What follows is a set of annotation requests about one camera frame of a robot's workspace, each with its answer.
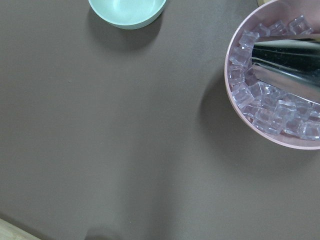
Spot mint green bowl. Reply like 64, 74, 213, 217
89, 0, 167, 30

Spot clear ice cubes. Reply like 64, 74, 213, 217
225, 19, 320, 145

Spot metal ice scoop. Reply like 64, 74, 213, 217
251, 33, 320, 104

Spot pink ice bucket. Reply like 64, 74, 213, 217
223, 0, 320, 151

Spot wooden cutting board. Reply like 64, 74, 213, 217
0, 219, 40, 240

